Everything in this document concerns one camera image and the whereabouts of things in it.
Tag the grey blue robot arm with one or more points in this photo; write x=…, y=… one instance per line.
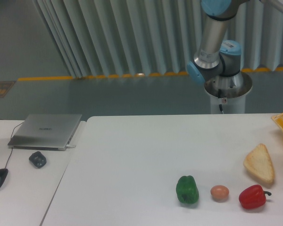
x=207, y=62

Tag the green bell pepper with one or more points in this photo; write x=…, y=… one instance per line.
x=186, y=190

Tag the red bell pepper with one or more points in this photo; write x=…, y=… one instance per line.
x=253, y=197

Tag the folded white partition screen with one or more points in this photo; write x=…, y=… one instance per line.
x=117, y=37

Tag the silver closed laptop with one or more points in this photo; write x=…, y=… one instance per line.
x=46, y=132

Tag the brown egg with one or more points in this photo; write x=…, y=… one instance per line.
x=219, y=193

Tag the black power adapter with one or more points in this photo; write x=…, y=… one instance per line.
x=38, y=159

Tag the triangular toast slice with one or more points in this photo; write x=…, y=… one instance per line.
x=259, y=164

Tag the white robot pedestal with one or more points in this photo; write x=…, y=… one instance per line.
x=228, y=94

